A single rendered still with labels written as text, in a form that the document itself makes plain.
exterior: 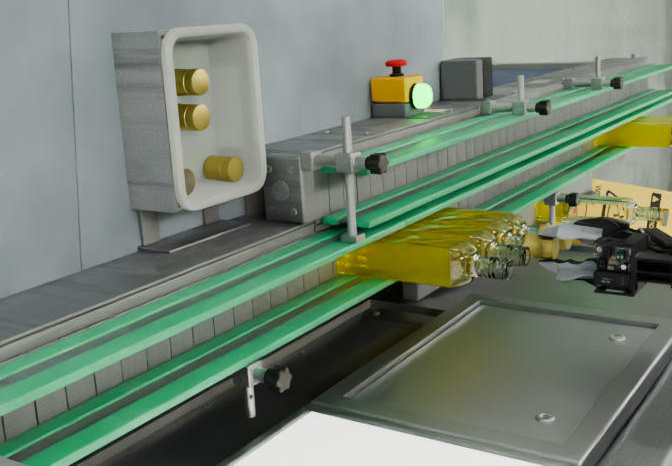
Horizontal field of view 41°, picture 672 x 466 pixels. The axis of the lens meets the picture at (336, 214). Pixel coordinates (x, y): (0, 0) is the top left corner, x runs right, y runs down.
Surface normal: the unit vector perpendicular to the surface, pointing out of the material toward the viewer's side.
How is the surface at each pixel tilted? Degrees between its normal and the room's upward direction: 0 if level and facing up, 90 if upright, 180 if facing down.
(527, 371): 90
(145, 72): 90
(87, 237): 0
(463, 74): 90
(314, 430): 90
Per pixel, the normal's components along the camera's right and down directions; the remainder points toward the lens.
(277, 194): -0.54, 0.22
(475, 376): -0.05, -0.98
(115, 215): 0.84, 0.07
